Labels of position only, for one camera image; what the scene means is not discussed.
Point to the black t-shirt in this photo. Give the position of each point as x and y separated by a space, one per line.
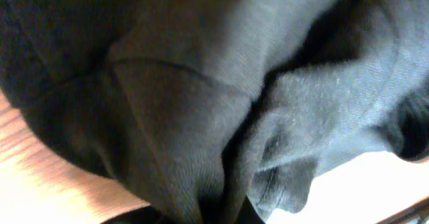
218 111

